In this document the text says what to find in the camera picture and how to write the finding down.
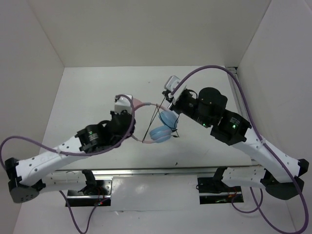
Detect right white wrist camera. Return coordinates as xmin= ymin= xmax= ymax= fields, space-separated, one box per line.
xmin=163 ymin=76 xmax=186 ymax=104

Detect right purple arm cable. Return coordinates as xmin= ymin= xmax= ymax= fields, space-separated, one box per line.
xmin=172 ymin=65 xmax=309 ymax=234

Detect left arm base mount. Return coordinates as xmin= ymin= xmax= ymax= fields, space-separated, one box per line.
xmin=66 ymin=170 xmax=113 ymax=207

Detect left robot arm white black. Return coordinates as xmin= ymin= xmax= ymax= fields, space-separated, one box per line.
xmin=5 ymin=110 xmax=136 ymax=203

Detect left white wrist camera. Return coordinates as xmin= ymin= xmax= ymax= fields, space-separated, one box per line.
xmin=114 ymin=96 xmax=132 ymax=114

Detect black headphone audio cable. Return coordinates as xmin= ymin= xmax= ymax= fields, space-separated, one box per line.
xmin=142 ymin=96 xmax=180 ymax=142

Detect aluminium side rail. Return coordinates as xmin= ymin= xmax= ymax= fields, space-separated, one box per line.
xmin=225 ymin=66 xmax=265 ymax=166

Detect pink blue cat-ear headphones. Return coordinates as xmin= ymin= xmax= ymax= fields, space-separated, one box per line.
xmin=131 ymin=98 xmax=178 ymax=144

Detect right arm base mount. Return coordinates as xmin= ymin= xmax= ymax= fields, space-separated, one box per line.
xmin=195 ymin=177 xmax=244 ymax=205

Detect aluminium front rail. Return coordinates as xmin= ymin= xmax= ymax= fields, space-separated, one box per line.
xmin=47 ymin=165 xmax=262 ymax=177

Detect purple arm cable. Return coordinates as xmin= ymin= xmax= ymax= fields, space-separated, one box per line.
xmin=172 ymin=65 xmax=309 ymax=234
xmin=0 ymin=94 xmax=136 ymax=234

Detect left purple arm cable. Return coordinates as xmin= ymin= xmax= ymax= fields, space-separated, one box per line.
xmin=0 ymin=94 xmax=136 ymax=234

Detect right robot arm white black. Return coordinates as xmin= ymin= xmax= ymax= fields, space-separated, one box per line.
xmin=163 ymin=87 xmax=309 ymax=200

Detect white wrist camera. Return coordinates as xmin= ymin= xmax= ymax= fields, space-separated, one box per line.
xmin=114 ymin=96 xmax=132 ymax=114
xmin=163 ymin=76 xmax=186 ymax=104

